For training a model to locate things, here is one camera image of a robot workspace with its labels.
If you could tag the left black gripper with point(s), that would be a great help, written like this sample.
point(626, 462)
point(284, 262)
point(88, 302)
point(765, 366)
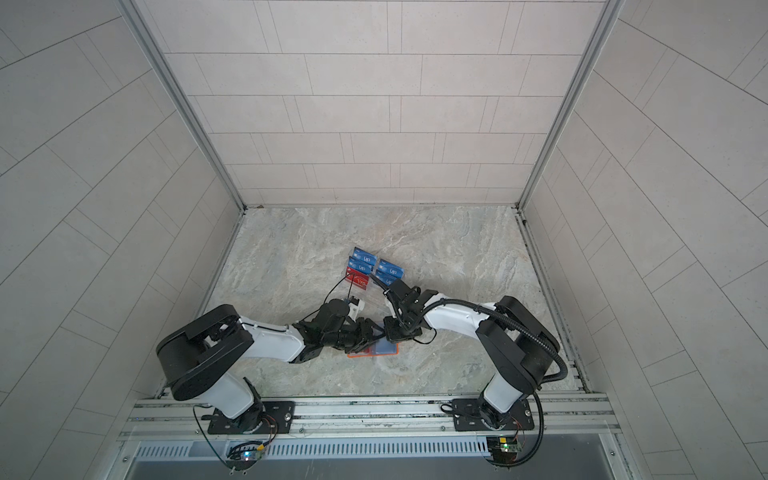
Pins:
point(364, 335)

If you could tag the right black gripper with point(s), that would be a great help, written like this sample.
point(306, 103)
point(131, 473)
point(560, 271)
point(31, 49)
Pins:
point(392, 336)

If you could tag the orange card holder wallet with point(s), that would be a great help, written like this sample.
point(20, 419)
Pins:
point(382, 347)

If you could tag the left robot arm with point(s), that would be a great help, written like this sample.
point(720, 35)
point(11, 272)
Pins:
point(197, 358)

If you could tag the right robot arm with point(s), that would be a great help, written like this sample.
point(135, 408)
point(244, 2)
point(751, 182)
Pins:
point(524, 353)

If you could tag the right clear card display stand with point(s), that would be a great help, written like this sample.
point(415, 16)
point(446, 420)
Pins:
point(387, 272)

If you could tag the left circuit board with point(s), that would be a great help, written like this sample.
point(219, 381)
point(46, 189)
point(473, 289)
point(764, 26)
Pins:
point(243, 456)

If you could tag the circuit board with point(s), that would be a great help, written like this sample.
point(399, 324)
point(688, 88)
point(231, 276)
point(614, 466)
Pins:
point(243, 456)
point(503, 451)

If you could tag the right circuit board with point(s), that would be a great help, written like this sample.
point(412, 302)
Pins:
point(503, 451)

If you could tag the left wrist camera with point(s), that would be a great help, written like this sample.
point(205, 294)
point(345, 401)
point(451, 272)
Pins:
point(356, 307)

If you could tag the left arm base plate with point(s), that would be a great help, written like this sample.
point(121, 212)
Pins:
point(270, 417)

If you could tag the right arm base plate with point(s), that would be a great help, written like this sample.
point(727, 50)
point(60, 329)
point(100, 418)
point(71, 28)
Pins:
point(474, 415)

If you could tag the aluminium mounting rail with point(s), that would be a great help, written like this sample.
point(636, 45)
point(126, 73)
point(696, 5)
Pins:
point(564, 412)

